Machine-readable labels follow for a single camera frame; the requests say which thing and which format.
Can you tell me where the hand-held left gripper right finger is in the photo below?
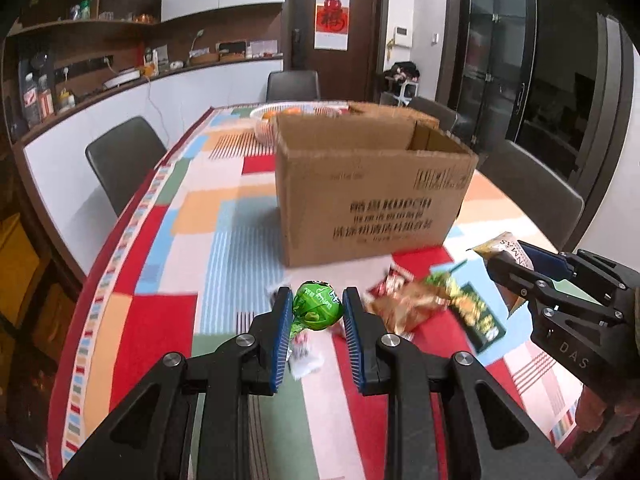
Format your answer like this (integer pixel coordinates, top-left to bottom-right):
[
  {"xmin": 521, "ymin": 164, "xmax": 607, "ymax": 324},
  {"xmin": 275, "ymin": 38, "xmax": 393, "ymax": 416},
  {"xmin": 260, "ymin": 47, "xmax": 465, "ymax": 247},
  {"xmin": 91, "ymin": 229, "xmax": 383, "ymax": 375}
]
[{"xmin": 341, "ymin": 286, "xmax": 576, "ymax": 480}]

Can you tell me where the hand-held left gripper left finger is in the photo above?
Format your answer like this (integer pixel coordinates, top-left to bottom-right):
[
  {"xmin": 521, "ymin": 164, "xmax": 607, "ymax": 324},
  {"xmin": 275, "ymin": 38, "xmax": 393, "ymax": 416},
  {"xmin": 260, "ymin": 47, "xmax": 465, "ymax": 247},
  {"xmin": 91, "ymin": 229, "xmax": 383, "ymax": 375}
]
[{"xmin": 59, "ymin": 287, "xmax": 293, "ymax": 480}]

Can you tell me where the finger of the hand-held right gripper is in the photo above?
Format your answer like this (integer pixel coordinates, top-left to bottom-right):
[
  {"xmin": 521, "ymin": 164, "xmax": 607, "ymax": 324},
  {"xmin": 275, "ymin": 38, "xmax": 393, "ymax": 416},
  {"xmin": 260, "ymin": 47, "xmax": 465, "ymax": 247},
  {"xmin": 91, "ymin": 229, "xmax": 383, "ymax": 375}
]
[
  {"xmin": 519, "ymin": 241, "xmax": 640, "ymax": 306},
  {"xmin": 487, "ymin": 255, "xmax": 626, "ymax": 323}
]

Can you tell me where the beige snack packet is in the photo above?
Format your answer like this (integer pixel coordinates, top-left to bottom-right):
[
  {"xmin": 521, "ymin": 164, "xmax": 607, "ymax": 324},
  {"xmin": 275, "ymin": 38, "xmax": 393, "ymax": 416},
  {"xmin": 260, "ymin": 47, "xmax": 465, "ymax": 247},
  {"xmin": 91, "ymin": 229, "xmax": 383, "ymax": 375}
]
[{"xmin": 472, "ymin": 231, "xmax": 531, "ymax": 321}]

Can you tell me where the green snack packet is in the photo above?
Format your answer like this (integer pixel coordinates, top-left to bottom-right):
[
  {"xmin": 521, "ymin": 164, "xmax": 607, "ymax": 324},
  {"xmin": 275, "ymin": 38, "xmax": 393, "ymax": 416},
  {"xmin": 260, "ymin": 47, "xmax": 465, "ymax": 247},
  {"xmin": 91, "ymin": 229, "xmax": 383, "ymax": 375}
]
[{"xmin": 291, "ymin": 280, "xmax": 346, "ymax": 335}]

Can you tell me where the dark snack packet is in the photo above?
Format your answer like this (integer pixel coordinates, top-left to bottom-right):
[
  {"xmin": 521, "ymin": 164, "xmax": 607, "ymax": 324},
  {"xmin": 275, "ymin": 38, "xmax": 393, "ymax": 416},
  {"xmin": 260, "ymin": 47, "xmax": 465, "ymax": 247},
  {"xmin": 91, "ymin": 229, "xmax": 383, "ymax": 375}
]
[{"xmin": 425, "ymin": 260, "xmax": 507, "ymax": 353}]

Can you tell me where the brown snack packet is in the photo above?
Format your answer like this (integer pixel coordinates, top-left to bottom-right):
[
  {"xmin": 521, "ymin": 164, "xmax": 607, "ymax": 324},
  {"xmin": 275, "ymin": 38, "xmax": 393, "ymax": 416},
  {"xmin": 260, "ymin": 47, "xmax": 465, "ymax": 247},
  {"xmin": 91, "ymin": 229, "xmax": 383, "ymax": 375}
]
[{"xmin": 362, "ymin": 277, "xmax": 453, "ymax": 336}]

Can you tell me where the brown cardboard box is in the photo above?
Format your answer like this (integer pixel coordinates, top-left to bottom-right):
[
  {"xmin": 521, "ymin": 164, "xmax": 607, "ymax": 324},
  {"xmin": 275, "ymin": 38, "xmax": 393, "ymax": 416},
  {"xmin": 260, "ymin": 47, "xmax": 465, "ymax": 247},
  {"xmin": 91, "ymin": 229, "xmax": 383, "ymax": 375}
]
[{"xmin": 274, "ymin": 102, "xmax": 480, "ymax": 268}]

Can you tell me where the person's right hand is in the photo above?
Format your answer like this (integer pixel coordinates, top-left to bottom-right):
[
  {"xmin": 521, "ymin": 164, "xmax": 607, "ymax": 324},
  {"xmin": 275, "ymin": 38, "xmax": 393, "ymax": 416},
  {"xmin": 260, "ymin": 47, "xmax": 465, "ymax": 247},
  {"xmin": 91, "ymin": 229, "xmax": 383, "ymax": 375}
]
[{"xmin": 575, "ymin": 385, "xmax": 623, "ymax": 433}]

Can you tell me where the grey dining chair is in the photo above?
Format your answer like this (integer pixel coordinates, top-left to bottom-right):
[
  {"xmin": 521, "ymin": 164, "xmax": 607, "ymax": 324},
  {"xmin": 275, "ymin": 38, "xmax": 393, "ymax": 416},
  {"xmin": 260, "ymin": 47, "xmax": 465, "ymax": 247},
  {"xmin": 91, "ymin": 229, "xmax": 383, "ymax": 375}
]
[
  {"xmin": 407, "ymin": 96, "xmax": 458, "ymax": 133},
  {"xmin": 265, "ymin": 70, "xmax": 321, "ymax": 102},
  {"xmin": 85, "ymin": 116, "xmax": 168, "ymax": 218},
  {"xmin": 477, "ymin": 139, "xmax": 585, "ymax": 253}
]

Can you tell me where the black glass sliding door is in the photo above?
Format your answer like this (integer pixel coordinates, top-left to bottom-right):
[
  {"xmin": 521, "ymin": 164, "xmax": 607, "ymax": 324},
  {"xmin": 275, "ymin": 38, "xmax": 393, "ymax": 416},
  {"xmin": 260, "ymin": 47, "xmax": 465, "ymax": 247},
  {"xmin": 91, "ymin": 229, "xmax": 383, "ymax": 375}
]
[{"xmin": 452, "ymin": 0, "xmax": 538, "ymax": 143}]

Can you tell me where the woven wicker box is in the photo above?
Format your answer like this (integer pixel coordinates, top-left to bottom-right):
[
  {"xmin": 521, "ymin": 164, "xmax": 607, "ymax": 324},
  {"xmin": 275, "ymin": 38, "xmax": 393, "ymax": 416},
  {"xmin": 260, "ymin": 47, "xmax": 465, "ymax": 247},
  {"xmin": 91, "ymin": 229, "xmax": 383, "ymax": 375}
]
[{"xmin": 348, "ymin": 101, "xmax": 442, "ymax": 130}]

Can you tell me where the white shoe rack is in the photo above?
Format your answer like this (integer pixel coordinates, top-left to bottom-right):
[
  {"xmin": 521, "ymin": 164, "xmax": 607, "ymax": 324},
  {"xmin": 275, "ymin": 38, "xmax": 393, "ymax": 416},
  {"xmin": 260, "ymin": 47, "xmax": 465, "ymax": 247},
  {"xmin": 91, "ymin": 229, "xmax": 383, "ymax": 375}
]
[{"xmin": 380, "ymin": 80, "xmax": 421, "ymax": 106}]

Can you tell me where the white fruit basket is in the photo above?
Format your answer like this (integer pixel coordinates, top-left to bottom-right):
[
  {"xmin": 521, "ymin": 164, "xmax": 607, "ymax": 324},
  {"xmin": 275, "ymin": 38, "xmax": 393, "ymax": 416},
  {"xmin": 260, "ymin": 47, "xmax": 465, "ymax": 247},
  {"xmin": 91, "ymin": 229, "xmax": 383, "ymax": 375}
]
[{"xmin": 249, "ymin": 101, "xmax": 351, "ymax": 142}]

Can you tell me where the pile of oranges and apples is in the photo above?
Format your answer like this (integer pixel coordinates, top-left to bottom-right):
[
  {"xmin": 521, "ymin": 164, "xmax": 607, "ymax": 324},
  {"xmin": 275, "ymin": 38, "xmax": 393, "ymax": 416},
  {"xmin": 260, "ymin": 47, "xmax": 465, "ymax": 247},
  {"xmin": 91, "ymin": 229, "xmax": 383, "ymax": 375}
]
[{"xmin": 260, "ymin": 104, "xmax": 346, "ymax": 121}]

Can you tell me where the black bag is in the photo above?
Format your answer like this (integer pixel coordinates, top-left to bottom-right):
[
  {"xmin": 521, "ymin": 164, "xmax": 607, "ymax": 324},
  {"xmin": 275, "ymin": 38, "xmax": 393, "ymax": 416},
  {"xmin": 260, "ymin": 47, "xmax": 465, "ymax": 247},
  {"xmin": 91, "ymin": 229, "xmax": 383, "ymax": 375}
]
[{"xmin": 384, "ymin": 61, "xmax": 421, "ymax": 83}]

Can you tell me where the dark brown door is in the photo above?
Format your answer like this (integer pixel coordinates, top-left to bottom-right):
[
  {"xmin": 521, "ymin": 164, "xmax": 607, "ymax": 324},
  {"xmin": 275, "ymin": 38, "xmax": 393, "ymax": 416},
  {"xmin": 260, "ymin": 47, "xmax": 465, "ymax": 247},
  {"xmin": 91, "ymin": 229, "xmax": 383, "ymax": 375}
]
[{"xmin": 282, "ymin": 0, "xmax": 391, "ymax": 103}]

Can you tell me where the yellow storage bin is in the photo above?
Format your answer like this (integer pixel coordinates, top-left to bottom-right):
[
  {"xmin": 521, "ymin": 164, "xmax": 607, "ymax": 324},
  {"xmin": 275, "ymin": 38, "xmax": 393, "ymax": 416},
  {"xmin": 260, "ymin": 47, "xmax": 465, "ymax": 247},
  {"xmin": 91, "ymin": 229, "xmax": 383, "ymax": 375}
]
[{"xmin": 0, "ymin": 215, "xmax": 41, "ymax": 326}]

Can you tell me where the white sideboard with wooden top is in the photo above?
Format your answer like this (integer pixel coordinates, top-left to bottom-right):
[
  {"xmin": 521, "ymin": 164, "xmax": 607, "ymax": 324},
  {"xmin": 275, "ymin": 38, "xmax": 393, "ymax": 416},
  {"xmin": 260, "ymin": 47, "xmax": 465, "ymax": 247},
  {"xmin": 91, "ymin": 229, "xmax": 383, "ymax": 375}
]
[{"xmin": 12, "ymin": 55, "xmax": 286, "ymax": 281}]

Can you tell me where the white flat appliance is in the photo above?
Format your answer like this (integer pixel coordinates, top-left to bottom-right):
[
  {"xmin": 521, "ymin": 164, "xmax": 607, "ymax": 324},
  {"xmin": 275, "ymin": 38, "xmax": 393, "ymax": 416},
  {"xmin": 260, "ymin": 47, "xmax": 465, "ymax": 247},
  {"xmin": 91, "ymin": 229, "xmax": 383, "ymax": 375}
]
[{"xmin": 102, "ymin": 67, "xmax": 141, "ymax": 88}]

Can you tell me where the clear water bottle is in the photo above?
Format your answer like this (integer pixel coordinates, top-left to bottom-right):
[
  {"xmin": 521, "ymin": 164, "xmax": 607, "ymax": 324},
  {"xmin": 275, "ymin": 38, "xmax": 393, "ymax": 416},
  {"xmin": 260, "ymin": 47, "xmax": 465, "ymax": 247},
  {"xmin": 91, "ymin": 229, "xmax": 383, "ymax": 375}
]
[
  {"xmin": 37, "ymin": 75, "xmax": 55, "ymax": 118},
  {"xmin": 22, "ymin": 72, "xmax": 43, "ymax": 128}
]

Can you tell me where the row of small ornaments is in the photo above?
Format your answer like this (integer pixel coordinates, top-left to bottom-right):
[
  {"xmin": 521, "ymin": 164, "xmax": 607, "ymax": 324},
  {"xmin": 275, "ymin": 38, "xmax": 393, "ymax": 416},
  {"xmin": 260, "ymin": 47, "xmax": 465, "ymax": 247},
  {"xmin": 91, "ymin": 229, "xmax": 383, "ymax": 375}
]
[{"xmin": 100, "ymin": 10, "xmax": 158, "ymax": 25}]

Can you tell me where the grey door frame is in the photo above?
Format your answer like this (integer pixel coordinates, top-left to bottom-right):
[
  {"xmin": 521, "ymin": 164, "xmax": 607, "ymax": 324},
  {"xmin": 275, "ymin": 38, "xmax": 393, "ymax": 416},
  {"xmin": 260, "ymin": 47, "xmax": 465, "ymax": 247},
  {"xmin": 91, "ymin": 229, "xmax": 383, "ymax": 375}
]
[{"xmin": 565, "ymin": 12, "xmax": 636, "ymax": 261}]

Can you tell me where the white power cable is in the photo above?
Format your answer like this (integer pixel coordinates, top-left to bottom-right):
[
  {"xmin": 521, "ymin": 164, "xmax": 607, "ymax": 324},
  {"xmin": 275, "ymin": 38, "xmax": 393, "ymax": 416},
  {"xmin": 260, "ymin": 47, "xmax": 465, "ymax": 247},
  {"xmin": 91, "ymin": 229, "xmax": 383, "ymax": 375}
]
[{"xmin": 145, "ymin": 74, "xmax": 173, "ymax": 146}]

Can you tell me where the red wall calendar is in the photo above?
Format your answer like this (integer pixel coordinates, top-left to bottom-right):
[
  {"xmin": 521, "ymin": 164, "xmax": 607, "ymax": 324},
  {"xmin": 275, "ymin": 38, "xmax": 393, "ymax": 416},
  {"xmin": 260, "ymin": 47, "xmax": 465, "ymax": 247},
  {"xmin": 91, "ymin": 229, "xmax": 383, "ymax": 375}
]
[{"xmin": 315, "ymin": 0, "xmax": 349, "ymax": 52}]

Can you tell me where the black wall outlet strip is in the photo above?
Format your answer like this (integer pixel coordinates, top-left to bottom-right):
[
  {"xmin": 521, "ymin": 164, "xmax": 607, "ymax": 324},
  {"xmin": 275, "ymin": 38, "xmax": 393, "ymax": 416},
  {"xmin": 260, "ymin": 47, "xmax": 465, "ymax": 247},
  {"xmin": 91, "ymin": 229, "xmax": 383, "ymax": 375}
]
[{"xmin": 52, "ymin": 52, "xmax": 118, "ymax": 81}]

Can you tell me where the brown wall shelf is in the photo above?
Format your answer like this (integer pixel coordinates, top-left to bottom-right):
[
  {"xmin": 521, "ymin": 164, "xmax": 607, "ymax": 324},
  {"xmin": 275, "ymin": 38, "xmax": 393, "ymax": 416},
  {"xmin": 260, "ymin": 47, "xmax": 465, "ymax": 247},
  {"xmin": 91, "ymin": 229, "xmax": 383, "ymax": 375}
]
[{"xmin": 10, "ymin": 17, "xmax": 161, "ymax": 37}]

